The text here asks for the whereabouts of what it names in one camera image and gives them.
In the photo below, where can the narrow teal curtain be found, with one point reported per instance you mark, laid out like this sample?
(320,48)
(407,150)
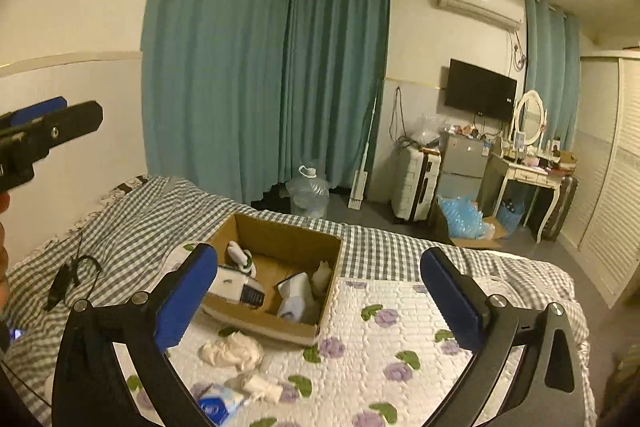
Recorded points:
(550,72)

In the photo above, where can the white oval vanity mirror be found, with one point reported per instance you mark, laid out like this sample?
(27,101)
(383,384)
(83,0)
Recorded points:
(530,113)

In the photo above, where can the brown cardboard box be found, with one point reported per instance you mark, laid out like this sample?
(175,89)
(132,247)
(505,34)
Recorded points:
(295,252)

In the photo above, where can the small white soft figure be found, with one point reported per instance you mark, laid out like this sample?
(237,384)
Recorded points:
(322,277)

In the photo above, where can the white plastic container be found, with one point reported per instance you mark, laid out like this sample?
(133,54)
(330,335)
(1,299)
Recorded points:
(297,297)

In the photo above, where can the wide teal curtain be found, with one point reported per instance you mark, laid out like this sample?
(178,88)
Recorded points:
(225,72)

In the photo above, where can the brown patterned pillow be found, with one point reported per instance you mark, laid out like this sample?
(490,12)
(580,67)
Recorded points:
(127,186)

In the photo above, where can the white louvred wardrobe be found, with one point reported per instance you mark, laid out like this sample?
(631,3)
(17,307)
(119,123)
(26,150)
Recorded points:
(607,172)

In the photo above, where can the white flat mop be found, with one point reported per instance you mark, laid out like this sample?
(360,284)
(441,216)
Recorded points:
(364,157)

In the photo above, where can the person's left hand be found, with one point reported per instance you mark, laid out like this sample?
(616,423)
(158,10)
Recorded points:
(3,257)

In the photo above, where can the blue and white tissue packet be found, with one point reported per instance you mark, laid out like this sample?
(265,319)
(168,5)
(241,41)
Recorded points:
(220,402)

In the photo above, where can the white suitcase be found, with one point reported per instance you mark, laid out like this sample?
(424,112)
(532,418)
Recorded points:
(412,187)

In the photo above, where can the grey mini fridge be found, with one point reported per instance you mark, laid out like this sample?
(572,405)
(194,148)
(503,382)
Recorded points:
(462,167)

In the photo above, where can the white packet with dark label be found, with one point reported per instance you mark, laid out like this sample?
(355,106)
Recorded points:
(237,287)

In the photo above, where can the floral quilted mat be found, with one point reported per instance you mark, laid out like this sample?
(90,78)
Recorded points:
(375,357)

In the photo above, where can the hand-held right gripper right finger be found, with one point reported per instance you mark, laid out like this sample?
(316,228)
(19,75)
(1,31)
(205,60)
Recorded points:
(451,302)

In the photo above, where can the black wall television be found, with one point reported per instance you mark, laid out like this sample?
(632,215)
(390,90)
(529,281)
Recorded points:
(481,88)

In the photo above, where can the clear water jug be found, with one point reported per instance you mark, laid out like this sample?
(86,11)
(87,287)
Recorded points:
(309,194)

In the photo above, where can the cardboard box on floor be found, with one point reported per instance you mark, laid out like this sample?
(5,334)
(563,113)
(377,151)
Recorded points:
(492,232)

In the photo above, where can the clear plastic bag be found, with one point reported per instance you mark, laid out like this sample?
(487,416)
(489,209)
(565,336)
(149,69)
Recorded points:
(427,127)

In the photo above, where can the grey checked blanket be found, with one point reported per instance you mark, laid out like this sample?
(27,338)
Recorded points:
(150,222)

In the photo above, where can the dark suitcase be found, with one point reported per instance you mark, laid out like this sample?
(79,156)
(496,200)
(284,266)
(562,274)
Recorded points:
(560,207)

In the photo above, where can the white air conditioner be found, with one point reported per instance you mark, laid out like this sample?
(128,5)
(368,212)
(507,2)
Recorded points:
(479,2)

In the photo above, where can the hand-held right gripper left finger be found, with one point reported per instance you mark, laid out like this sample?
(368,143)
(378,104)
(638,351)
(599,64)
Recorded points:
(184,302)

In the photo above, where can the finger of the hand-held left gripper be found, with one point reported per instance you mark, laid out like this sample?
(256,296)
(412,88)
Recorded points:
(37,109)
(70,119)

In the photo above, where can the blue plastic bag pile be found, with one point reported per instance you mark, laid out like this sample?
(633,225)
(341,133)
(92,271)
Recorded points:
(462,217)

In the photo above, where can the white dressing table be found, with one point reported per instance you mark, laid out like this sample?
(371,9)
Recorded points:
(530,179)

